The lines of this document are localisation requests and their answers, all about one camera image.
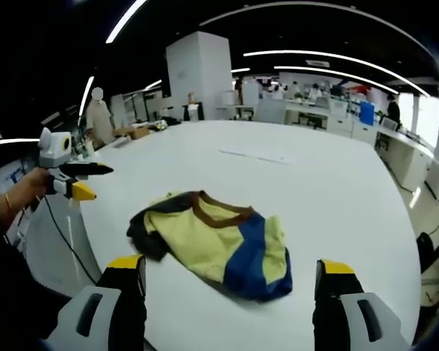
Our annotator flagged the black chair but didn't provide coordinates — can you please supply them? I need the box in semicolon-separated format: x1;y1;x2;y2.
416;204;439;273

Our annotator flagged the cardboard box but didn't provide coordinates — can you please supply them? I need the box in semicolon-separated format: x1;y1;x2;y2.
113;123;151;140

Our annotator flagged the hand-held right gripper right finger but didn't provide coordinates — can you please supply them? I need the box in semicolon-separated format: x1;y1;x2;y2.
312;258;410;351

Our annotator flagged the white square pillar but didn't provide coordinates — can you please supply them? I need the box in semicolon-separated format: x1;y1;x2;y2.
164;31;234;121

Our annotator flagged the person's left hand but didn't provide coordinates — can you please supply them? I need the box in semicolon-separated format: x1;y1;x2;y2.
7;167;53;213

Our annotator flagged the yellow and blue garment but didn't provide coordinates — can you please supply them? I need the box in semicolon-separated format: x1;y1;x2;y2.
126;189;293;303

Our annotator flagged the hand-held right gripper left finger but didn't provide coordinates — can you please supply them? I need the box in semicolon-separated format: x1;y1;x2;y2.
45;254;148;351

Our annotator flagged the white workbench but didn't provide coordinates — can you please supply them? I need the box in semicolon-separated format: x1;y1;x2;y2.
373;124;439;205

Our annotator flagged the blue box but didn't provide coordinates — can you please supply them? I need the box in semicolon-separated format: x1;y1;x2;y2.
359;101;376;126

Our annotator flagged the black cable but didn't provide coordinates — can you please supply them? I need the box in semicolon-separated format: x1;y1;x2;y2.
43;195;98;286

